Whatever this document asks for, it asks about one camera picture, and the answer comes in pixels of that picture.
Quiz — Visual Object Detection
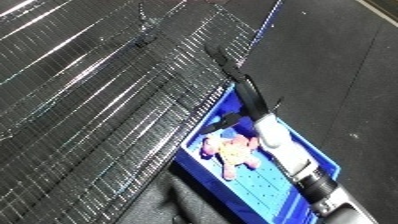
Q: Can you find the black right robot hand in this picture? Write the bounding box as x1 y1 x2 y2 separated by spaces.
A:
199 45 272 136

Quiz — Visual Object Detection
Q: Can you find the orange pink soft toy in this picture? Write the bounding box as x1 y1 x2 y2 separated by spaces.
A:
199 133 263 181

